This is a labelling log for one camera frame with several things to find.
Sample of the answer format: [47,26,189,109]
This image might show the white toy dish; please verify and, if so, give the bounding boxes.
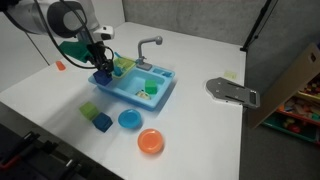
[135,89,152,101]

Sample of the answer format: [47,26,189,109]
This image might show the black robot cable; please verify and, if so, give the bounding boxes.
[32,0,116,70]

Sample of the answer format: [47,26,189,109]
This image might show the orange bowl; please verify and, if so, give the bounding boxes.
[137,128,165,155]

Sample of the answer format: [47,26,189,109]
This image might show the yellow-green dish rack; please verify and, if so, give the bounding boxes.
[111,56,137,80]

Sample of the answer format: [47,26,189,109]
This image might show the light blue toy sink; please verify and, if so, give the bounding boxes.
[87,56,176,112]

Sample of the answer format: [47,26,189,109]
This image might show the grey toy faucet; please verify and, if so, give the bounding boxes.
[134,35,164,71]

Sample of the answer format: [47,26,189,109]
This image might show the blue toy plate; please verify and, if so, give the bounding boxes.
[117,108,142,129]

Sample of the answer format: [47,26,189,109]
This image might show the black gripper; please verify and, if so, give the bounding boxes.
[85,40,115,74]

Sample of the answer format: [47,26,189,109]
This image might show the lime green toy block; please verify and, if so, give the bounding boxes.
[78,101,100,121]

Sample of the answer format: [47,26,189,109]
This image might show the wooden toy shelf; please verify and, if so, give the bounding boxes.
[247,41,320,146]

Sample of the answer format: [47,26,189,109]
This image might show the pale green sticky note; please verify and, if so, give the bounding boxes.
[223,70,238,81]

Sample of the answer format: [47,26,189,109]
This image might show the black tripod pole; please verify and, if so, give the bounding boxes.
[239,0,279,52]

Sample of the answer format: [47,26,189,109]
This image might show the green cup in sink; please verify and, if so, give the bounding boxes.
[144,79,158,95]

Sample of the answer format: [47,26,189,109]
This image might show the grey metal mounting plate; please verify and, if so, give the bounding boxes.
[205,76,261,109]

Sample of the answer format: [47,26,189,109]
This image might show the black clamp equipment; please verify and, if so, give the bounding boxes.
[0,123,124,180]

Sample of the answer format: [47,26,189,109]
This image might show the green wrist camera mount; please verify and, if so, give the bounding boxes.
[58,40,92,64]

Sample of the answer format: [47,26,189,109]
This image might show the small orange toy cup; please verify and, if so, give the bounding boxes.
[55,60,67,72]

